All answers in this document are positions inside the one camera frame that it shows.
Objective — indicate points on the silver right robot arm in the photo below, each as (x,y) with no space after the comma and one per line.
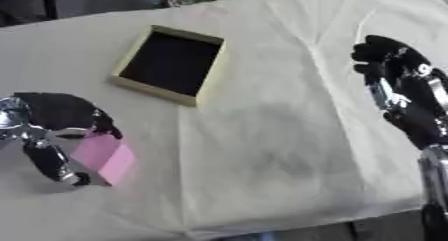
(434,188)

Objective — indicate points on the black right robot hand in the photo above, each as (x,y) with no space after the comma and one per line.
(408,91)

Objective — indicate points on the tan cardboard box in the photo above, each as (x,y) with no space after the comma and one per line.
(170,64)

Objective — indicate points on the pink rectangular block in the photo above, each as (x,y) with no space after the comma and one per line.
(108,156)

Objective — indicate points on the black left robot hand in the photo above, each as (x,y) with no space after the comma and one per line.
(55,113)

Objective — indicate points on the black chair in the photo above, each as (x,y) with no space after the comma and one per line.
(26,1)

